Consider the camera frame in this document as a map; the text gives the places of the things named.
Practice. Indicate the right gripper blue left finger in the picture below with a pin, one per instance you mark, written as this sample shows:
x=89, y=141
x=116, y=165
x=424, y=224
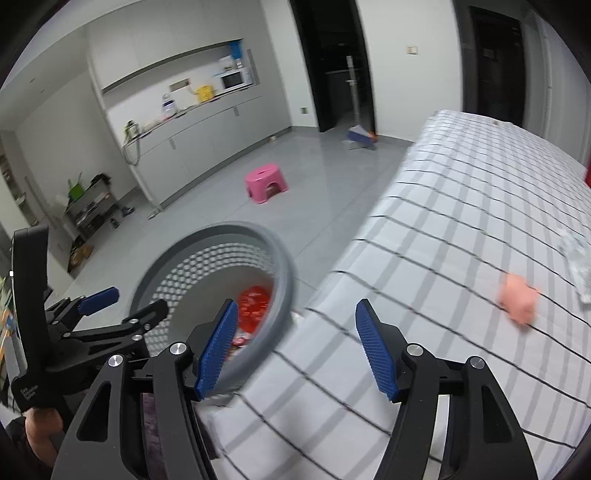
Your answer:
x=213, y=355

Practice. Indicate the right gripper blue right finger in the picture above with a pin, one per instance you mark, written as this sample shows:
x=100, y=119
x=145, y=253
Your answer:
x=382, y=343

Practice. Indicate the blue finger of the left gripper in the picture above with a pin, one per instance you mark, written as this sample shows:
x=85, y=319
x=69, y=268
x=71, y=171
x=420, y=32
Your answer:
x=92, y=304

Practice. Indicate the red plastic bag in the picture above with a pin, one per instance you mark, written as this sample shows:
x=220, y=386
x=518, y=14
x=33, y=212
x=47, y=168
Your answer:
x=252, y=307

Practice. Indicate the pink pig toy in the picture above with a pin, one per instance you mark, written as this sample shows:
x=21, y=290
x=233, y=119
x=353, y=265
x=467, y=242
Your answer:
x=518, y=299

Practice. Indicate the white teal snack wrapper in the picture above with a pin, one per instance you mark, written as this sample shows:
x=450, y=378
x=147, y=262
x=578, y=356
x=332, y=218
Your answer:
x=576, y=251

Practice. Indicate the person's left hand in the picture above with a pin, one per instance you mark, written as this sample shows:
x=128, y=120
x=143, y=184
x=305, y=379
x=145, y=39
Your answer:
x=40, y=426

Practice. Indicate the grey perforated laundry basket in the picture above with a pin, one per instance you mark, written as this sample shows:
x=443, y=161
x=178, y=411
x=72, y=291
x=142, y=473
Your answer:
x=199, y=272

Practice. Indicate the metal shoe rack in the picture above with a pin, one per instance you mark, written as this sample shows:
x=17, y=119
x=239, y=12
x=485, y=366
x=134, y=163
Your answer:
x=93, y=208

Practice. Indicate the checkered white tablecloth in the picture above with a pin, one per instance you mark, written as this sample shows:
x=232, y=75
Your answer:
x=474, y=199

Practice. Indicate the grey kitchen cabinet counter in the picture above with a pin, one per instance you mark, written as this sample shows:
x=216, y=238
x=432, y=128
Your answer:
x=184, y=150

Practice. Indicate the pink plastic stool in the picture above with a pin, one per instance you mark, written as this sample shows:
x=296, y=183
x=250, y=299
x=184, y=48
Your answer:
x=263, y=180

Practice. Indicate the clear jug on counter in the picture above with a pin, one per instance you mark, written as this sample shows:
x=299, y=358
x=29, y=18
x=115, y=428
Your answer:
x=168, y=107

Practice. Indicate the yellow box on counter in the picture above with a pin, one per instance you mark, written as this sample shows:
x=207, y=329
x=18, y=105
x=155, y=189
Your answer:
x=205, y=93

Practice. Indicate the white microwave oven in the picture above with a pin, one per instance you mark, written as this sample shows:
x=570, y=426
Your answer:
x=234, y=79

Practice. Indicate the red thermos bottle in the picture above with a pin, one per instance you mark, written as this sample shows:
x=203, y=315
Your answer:
x=588, y=175

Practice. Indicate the blue water dispenser bottle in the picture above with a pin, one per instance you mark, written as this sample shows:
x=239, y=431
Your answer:
x=236, y=53

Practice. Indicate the blue broom with handle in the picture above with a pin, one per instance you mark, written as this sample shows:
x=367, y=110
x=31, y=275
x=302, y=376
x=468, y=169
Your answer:
x=357, y=137

